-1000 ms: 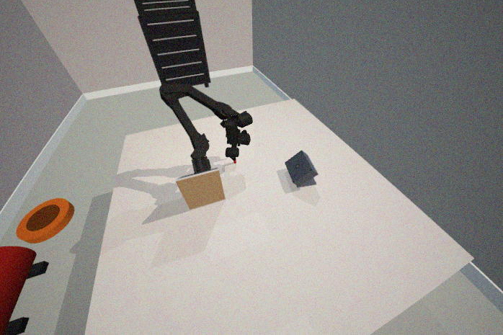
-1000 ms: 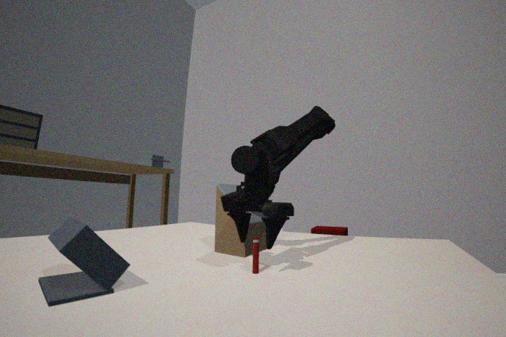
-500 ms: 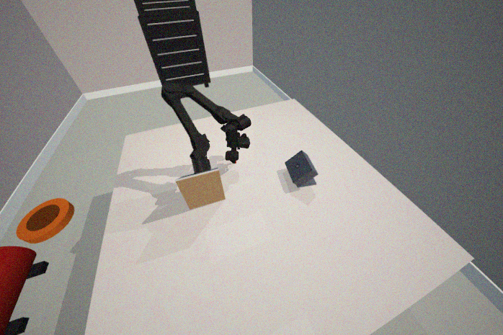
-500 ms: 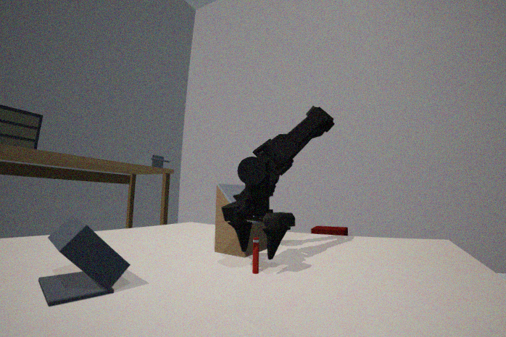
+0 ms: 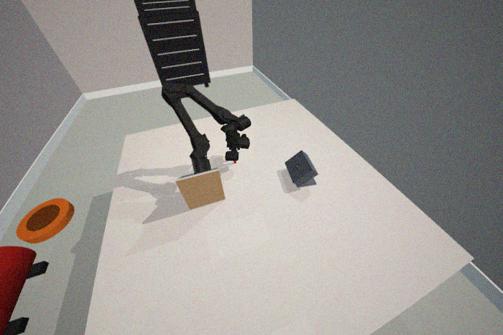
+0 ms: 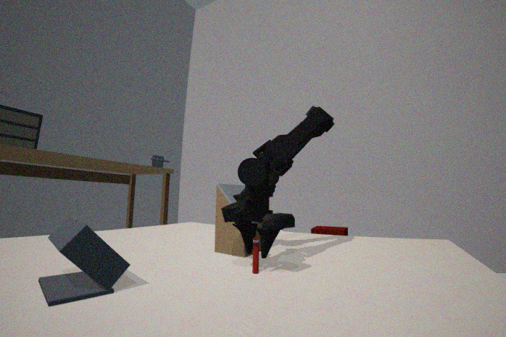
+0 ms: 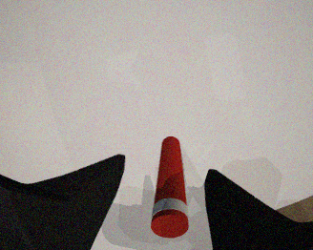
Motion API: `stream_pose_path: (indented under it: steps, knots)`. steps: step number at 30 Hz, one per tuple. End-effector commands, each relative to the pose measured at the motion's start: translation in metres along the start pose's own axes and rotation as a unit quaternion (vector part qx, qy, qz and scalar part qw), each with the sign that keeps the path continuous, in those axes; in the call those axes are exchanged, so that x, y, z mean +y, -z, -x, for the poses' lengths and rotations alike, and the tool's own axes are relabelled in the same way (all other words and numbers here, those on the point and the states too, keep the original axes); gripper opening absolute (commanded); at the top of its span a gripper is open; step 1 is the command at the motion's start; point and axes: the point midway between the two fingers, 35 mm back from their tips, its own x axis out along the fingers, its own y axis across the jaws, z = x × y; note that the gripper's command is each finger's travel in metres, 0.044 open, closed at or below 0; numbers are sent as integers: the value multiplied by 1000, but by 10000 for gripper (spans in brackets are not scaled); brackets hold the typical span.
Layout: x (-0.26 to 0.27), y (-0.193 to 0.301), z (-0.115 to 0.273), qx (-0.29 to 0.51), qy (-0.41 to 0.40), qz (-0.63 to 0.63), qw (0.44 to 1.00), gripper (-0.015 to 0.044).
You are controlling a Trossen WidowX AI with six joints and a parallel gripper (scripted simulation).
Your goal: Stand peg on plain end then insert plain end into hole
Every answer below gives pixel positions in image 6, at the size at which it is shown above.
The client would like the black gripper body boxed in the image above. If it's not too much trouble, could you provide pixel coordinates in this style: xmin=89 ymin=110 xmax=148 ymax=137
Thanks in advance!
xmin=235 ymin=188 xmax=295 ymax=230

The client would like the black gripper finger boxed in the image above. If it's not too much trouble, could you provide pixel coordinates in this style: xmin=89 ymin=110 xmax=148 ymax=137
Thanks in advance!
xmin=256 ymin=228 xmax=283 ymax=258
xmin=233 ymin=222 xmax=257 ymax=254

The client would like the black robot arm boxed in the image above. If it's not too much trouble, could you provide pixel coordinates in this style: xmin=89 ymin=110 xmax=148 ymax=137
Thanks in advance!
xmin=222 ymin=106 xmax=335 ymax=222

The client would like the red peg with white band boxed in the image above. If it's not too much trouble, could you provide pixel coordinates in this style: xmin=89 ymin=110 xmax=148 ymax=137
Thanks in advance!
xmin=252 ymin=238 xmax=260 ymax=274

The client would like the dark grey square panel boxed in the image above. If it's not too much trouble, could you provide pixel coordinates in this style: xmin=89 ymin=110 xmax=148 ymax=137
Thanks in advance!
xmin=38 ymin=217 xmax=130 ymax=307

